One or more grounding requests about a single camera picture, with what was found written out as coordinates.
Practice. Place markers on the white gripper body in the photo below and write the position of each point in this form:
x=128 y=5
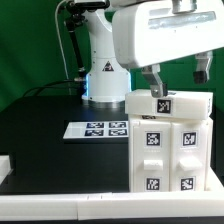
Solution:
x=147 y=32

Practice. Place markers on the white cabinet box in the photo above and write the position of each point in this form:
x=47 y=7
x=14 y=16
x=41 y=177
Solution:
x=168 y=154

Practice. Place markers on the white cabinet top block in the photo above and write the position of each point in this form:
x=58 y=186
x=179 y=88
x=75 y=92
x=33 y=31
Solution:
x=177 y=104

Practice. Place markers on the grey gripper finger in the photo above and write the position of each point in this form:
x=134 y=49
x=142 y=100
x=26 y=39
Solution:
x=151 y=74
x=204 y=61

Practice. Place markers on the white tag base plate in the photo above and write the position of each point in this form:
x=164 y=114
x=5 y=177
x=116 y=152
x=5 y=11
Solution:
x=96 y=130

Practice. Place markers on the white U-shaped fence frame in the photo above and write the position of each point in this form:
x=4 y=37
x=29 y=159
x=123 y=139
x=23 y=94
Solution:
x=206 y=203

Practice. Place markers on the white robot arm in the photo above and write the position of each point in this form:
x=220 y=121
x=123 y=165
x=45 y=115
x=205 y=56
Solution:
x=107 y=81

